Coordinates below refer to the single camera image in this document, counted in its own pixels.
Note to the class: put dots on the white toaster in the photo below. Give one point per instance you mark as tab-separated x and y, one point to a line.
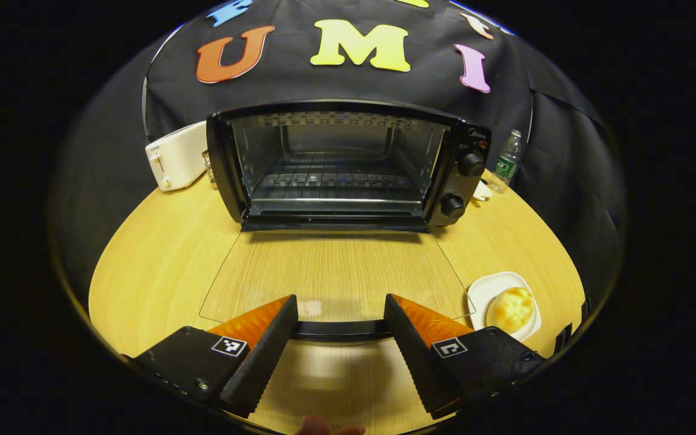
176	156

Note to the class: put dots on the white divided condiment dish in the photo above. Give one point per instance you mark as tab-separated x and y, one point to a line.
481	191

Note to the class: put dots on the clear plastic water bottle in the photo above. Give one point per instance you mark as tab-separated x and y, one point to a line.
507	162

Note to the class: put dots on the black electric oven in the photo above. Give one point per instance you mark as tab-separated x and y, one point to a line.
466	181

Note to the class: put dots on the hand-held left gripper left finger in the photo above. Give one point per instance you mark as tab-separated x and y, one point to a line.
263	356

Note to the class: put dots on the small clear glass holder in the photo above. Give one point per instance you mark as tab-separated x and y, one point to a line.
208	166

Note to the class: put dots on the white square plate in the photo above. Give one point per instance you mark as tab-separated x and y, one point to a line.
481	290

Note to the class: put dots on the round golden bread bun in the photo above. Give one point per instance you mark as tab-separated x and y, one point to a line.
510	309

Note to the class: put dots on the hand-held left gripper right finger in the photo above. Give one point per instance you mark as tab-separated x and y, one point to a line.
414	356

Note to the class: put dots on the black backdrop cloth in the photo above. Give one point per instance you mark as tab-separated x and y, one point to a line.
336	84

